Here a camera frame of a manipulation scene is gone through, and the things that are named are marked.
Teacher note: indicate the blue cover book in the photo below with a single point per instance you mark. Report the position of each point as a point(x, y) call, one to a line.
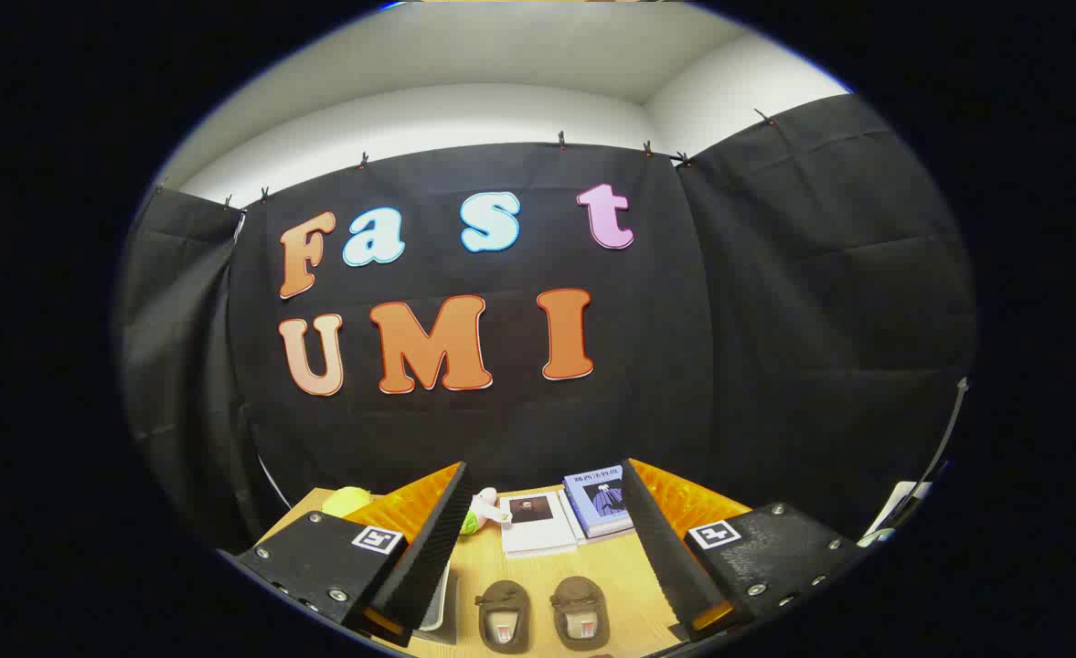
point(597, 498)

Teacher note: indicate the row of black cloth clips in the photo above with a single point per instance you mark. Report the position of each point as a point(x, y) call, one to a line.
point(561, 139)

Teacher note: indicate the blue-edged thick book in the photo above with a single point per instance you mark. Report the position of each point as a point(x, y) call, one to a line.
point(612, 531)

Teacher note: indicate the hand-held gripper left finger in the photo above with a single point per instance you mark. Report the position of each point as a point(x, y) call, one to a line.
point(428, 557)

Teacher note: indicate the pink plush toy green shirt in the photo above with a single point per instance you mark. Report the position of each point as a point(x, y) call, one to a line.
point(483, 504)

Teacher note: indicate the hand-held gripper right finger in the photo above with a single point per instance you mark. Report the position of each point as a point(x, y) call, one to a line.
point(661, 548)

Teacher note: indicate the yellow knitted ball toy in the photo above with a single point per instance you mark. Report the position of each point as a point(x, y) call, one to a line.
point(346, 501)

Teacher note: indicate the grey fabric storage box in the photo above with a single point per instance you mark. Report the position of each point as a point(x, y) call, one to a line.
point(442, 612)

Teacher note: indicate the white book with portrait photo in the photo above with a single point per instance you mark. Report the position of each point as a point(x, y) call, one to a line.
point(538, 535)

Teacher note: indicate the brown fuzzy shoe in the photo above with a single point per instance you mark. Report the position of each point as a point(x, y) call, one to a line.
point(501, 603)
point(579, 599)

